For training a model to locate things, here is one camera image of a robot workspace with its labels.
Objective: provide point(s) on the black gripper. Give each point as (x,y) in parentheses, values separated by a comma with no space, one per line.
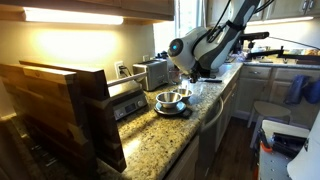
(194,77)

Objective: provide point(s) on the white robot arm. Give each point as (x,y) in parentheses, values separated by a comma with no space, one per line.
(202,50)

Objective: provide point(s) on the silver bowl with yellow contents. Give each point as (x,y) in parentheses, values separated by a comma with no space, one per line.
(185,93)

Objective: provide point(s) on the empty silver bowl on scale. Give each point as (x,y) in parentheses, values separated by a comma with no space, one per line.
(168,99)

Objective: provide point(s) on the black kitchen scale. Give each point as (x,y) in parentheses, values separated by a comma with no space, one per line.
(180,110)

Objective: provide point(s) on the stainless steel toaster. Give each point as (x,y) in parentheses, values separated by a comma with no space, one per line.
(156,73)

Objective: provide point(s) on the white round stool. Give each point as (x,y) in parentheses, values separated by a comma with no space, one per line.
(267,110)

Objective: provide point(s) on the blue hanging towel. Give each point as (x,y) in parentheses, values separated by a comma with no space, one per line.
(294,94)

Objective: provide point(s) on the dark wooden cutting board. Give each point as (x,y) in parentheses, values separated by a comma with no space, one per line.
(99,110)

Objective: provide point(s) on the light wooden cutting board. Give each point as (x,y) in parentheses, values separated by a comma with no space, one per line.
(51,105)

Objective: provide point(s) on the under-cabinet light strip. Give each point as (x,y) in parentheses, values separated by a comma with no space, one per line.
(62,16)

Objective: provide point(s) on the stainless dishwasher handle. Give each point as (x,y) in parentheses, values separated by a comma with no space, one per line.
(212,116)

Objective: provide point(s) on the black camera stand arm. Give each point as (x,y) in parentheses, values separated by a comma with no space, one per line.
(247,49)

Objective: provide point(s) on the white wall outlet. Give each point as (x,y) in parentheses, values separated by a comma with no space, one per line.
(117,66)

